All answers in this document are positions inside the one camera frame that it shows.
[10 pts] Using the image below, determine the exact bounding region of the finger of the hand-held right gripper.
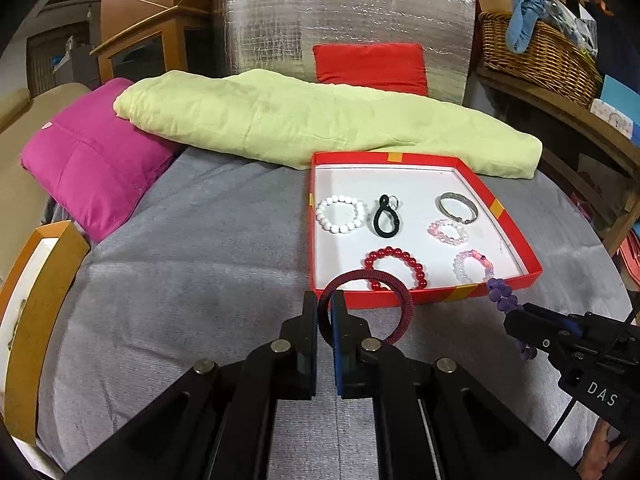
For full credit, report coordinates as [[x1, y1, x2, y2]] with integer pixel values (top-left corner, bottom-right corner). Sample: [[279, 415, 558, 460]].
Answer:
[[502, 302, 572, 361], [566, 311, 640, 360]]

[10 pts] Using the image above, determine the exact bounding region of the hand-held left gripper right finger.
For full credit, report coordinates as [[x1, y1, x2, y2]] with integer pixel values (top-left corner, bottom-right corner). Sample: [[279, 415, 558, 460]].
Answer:
[[331, 290, 583, 480]]

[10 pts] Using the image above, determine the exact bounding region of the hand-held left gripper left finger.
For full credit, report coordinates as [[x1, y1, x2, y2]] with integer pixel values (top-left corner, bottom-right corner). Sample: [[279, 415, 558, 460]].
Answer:
[[62, 290, 321, 480]]

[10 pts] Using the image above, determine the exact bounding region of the purple bead bracelet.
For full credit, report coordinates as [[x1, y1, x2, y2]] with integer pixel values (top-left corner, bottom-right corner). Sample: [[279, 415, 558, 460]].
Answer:
[[485, 277, 539, 364]]

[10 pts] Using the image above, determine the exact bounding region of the dark red hair tie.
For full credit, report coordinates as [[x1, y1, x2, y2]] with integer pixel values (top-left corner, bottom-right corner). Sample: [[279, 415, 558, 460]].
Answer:
[[318, 269, 415, 346]]

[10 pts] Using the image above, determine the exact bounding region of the black loop keychain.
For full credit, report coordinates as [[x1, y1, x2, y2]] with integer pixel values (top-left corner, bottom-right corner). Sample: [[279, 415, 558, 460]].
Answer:
[[372, 193, 403, 238]]

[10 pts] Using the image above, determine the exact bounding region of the red cardboard box tray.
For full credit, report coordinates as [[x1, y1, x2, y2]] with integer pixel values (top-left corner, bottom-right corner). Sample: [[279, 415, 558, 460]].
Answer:
[[306, 150, 545, 310]]

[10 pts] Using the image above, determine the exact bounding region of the person's right hand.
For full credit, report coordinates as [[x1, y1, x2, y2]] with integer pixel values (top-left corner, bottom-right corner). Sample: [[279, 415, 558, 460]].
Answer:
[[579, 419, 630, 479]]

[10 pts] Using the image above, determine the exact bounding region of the silver bangle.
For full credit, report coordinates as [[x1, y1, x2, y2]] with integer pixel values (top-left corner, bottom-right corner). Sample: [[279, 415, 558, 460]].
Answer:
[[435, 191, 480, 225]]

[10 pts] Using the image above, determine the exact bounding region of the wooden shelf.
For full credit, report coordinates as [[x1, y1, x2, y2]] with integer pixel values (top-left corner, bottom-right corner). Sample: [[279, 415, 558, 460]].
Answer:
[[475, 67, 640, 256]]

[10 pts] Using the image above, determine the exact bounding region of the light green folded cloth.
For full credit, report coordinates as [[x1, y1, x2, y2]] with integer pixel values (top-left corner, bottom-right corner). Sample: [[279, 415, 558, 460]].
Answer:
[[113, 67, 544, 181]]

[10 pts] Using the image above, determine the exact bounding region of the blue box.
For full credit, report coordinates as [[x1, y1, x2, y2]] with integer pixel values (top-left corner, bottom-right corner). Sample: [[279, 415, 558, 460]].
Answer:
[[600, 74, 640, 113]]

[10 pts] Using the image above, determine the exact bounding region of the wicker basket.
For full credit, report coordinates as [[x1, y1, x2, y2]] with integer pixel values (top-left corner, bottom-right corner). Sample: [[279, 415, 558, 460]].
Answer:
[[477, 10, 605, 110]]

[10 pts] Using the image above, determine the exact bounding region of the magenta pillow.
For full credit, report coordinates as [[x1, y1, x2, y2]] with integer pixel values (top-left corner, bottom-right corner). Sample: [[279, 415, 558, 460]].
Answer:
[[21, 77, 183, 245]]

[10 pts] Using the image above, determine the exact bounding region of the small red cushion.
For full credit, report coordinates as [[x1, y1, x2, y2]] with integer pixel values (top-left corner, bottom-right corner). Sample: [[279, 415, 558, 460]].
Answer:
[[312, 42, 429, 98]]

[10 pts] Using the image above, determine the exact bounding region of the blue cloth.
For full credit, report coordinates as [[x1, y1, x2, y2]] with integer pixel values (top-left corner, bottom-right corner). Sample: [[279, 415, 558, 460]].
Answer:
[[507, 0, 553, 55]]

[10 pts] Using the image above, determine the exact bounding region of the clear plastic bag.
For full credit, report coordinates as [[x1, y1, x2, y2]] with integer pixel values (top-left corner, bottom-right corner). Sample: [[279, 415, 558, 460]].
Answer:
[[515, 0, 600, 58]]

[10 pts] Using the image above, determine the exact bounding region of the silver foil insulation panel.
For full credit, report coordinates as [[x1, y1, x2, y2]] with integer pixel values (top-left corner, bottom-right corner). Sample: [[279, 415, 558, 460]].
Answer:
[[210, 0, 478, 106]]

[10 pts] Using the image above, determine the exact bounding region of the wooden cabinet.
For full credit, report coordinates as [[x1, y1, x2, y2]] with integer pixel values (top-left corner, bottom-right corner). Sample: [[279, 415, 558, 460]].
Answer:
[[90, 0, 233, 86]]

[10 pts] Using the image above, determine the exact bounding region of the black cable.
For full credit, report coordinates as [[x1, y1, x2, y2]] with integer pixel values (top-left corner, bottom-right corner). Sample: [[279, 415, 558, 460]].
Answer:
[[544, 397, 577, 445]]

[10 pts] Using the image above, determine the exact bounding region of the pale lilac bead bracelet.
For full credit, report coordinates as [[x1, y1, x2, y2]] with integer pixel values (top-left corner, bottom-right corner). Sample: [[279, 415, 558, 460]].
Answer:
[[453, 248, 495, 284]]

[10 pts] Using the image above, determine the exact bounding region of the red bead bracelet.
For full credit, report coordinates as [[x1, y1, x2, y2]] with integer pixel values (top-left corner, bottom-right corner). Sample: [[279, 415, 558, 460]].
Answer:
[[363, 246, 430, 291]]

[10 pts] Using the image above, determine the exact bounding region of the pink bead bracelet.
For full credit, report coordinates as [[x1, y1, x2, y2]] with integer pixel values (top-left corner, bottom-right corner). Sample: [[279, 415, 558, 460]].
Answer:
[[427, 218, 470, 247]]

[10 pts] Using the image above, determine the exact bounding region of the white bead bracelet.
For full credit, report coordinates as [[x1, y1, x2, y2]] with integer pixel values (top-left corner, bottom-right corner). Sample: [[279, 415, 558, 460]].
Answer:
[[314, 194, 369, 235]]

